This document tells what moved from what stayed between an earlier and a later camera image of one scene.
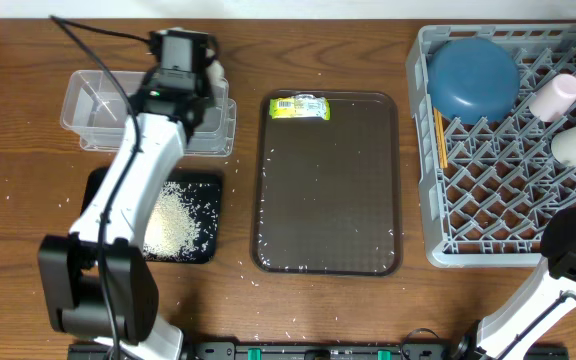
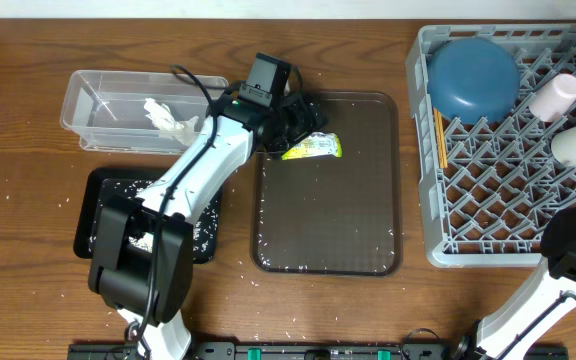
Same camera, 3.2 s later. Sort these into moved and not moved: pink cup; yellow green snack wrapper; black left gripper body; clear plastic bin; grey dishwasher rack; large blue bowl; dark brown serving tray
Moved: black left gripper body; yellow green snack wrapper
Not moved: grey dishwasher rack; pink cup; large blue bowl; dark brown serving tray; clear plastic bin
